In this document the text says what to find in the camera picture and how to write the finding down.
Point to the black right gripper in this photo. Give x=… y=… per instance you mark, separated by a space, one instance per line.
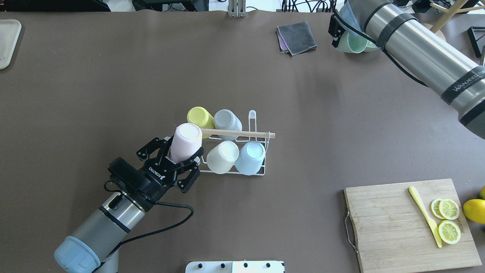
x=335 y=29

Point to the yellow plastic cup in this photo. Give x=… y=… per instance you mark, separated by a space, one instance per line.
x=201 y=117

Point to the grey folded cloth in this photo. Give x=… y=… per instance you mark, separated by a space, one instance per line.
x=298 y=37

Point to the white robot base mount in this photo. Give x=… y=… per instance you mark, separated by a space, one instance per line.
x=243 y=266

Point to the wooden cutting board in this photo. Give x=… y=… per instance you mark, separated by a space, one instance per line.
x=391 y=233

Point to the lemon slice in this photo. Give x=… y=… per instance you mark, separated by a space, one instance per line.
x=449 y=232
x=445 y=209

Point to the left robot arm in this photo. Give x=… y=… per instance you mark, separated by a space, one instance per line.
x=90 y=246

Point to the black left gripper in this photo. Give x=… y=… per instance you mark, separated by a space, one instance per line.
x=152 y=181

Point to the whole yellow lemon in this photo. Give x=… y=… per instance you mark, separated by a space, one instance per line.
x=474 y=210
x=482 y=193

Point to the pink plastic cup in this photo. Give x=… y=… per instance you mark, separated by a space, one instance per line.
x=187 y=140

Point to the white wire cup holder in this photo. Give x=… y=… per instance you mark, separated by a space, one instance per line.
x=240 y=138

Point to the wooden cup tree stand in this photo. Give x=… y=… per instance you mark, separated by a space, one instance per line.
x=448 y=13

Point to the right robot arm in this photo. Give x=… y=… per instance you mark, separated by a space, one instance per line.
x=456 y=78

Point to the green plastic cup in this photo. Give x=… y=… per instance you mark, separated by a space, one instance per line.
x=351 y=43

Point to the aluminium frame post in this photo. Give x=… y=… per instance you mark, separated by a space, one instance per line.
x=237 y=8

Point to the green ceramic bowl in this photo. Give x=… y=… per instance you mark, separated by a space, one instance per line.
x=370 y=46

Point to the grey plastic cup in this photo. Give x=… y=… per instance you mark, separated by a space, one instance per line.
x=226 y=120

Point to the white plastic cup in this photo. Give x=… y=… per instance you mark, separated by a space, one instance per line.
x=222 y=157

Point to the light blue plastic cup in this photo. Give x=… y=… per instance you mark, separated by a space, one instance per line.
x=250 y=158

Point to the pink folded cloth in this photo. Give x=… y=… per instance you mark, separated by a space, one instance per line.
x=282 y=44

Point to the yellow plastic knife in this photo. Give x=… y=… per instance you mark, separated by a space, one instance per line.
x=431 y=222

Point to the cream plastic tray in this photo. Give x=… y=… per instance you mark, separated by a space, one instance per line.
x=9 y=33

